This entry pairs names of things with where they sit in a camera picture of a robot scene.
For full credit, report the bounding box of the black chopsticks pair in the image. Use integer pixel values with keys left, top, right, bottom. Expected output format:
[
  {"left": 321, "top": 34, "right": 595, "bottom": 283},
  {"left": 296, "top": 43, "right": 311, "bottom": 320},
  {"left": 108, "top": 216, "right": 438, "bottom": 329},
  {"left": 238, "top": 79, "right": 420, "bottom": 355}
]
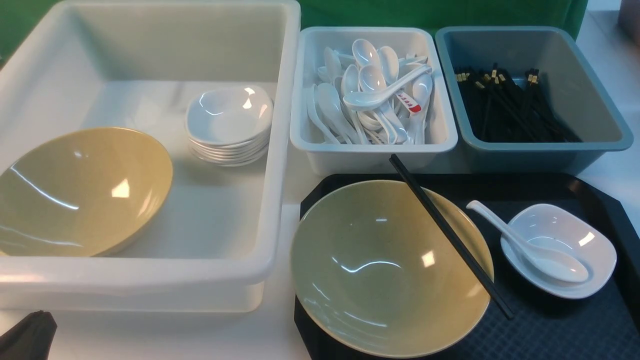
[{"left": 390, "top": 153, "right": 515, "bottom": 321}]

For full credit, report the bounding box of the pile of white spoons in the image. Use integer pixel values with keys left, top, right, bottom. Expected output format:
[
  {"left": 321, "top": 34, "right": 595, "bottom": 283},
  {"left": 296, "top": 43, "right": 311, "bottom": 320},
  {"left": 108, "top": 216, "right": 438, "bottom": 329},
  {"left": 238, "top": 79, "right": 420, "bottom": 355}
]
[{"left": 305, "top": 38, "right": 434, "bottom": 145}]

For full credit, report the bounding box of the pile of black chopsticks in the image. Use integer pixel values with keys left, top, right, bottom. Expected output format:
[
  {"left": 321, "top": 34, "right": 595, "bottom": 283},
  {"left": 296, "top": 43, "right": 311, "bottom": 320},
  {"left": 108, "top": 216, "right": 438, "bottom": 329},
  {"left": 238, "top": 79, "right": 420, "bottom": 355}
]
[{"left": 454, "top": 63, "right": 583, "bottom": 143}]

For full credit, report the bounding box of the white square sauce dish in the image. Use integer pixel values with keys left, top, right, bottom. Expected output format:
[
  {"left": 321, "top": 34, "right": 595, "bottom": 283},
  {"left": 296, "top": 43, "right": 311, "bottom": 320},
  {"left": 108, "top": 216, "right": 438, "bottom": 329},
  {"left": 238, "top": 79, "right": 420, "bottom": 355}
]
[{"left": 500, "top": 203, "right": 618, "bottom": 300}]

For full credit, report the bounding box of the yellow bowl in tub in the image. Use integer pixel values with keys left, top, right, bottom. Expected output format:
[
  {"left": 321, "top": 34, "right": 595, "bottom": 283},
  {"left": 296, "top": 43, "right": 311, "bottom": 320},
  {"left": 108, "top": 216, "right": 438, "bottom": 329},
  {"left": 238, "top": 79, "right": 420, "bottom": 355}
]
[{"left": 1, "top": 127, "right": 174, "bottom": 257}]

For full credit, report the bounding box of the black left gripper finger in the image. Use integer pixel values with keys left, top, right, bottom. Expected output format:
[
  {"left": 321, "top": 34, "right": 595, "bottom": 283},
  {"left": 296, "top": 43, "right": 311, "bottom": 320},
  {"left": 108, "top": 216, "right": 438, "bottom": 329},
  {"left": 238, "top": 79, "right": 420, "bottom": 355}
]
[{"left": 0, "top": 310, "right": 58, "bottom": 360}]

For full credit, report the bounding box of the yellow noodle bowl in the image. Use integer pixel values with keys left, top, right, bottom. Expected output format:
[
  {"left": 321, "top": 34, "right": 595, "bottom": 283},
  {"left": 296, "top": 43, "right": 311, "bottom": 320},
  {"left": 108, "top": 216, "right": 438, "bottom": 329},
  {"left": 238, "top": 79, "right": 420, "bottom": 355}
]
[{"left": 290, "top": 179, "right": 490, "bottom": 359}]

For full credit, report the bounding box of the large white plastic tub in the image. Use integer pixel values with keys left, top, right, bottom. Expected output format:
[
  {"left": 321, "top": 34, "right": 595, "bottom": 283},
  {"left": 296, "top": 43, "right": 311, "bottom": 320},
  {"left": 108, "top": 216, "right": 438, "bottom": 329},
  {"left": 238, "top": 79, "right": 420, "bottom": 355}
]
[{"left": 1, "top": 0, "right": 301, "bottom": 313}]

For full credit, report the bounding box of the top white spoon in bin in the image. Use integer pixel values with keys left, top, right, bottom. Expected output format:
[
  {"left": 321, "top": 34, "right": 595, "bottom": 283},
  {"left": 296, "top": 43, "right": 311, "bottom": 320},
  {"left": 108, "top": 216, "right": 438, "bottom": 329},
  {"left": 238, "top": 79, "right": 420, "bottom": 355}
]
[{"left": 342, "top": 64, "right": 434, "bottom": 111}]

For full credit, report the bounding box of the white soup spoon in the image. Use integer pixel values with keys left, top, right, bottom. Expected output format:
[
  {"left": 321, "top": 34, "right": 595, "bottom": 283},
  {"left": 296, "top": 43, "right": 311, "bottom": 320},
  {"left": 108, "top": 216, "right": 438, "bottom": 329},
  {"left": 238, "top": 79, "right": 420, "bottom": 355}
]
[{"left": 466, "top": 200, "right": 589, "bottom": 283}]

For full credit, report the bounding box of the grey-blue chopstick bin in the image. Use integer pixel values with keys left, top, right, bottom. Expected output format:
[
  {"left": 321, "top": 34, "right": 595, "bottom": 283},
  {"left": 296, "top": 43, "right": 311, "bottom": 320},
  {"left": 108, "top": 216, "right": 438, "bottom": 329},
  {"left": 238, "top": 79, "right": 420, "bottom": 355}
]
[{"left": 435, "top": 26, "right": 634, "bottom": 174}]

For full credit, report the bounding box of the white spoon bin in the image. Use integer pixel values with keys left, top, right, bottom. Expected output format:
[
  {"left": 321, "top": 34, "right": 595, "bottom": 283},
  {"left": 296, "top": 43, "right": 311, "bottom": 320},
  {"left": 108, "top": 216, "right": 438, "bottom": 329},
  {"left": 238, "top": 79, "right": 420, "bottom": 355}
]
[{"left": 289, "top": 26, "right": 458, "bottom": 176}]

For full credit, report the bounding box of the spoon with red label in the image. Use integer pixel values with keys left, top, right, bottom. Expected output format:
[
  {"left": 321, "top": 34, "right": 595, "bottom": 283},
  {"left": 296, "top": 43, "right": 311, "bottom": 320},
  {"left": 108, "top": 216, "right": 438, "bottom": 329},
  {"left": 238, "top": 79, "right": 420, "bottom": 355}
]
[{"left": 394, "top": 89, "right": 422, "bottom": 114}]

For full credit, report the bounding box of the stack of white dishes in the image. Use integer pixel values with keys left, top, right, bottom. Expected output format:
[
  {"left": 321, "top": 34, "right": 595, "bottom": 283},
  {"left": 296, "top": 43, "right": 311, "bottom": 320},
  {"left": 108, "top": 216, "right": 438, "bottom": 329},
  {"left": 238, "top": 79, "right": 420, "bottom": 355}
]
[{"left": 184, "top": 84, "right": 274, "bottom": 167}]

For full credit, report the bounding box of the black serving tray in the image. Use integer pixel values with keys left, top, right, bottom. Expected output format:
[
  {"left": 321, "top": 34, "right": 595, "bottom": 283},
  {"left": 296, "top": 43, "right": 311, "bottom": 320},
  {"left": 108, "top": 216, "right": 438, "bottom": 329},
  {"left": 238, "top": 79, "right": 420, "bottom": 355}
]
[{"left": 294, "top": 173, "right": 640, "bottom": 360}]

